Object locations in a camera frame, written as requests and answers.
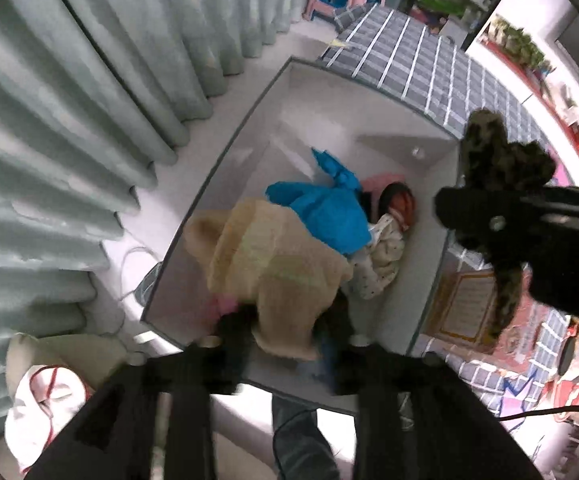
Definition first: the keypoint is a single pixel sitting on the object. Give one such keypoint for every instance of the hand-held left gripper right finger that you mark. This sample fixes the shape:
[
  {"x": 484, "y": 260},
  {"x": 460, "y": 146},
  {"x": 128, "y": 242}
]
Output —
[{"x": 409, "y": 420}]

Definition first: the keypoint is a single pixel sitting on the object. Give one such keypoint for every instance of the blue cloth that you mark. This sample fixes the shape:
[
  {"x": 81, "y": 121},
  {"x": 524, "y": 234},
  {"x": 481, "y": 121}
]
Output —
[
  {"x": 329, "y": 215},
  {"x": 337, "y": 170}
]

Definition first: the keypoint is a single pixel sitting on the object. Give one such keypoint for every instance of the black round pan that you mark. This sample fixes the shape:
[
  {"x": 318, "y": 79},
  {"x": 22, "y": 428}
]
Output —
[{"x": 569, "y": 357}]

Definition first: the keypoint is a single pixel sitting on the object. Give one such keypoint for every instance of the grey storage box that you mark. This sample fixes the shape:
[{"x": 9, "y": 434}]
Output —
[{"x": 294, "y": 125}]

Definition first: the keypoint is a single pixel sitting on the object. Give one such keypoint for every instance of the grey checked star blanket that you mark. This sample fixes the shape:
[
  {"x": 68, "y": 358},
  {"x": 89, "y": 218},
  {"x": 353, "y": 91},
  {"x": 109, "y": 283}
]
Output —
[{"x": 419, "y": 60}]

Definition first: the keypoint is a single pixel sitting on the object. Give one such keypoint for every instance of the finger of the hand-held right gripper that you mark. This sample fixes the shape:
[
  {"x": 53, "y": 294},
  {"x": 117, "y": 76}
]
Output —
[{"x": 494, "y": 222}]

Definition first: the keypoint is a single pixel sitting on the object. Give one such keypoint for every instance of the leopard print cloth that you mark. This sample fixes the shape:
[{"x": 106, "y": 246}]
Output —
[{"x": 489, "y": 160}]

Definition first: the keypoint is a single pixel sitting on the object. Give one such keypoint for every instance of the pale green curtain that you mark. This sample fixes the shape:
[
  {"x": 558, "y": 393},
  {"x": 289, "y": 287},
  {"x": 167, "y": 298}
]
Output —
[{"x": 69, "y": 85}]

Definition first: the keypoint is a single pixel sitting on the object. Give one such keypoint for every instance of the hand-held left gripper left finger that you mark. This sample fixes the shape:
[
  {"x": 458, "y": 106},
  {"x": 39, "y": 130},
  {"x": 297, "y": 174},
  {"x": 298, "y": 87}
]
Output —
[{"x": 169, "y": 410}]

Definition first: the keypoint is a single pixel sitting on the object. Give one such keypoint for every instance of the beige fleece cloth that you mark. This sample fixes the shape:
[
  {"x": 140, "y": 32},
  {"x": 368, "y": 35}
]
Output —
[{"x": 269, "y": 270}]

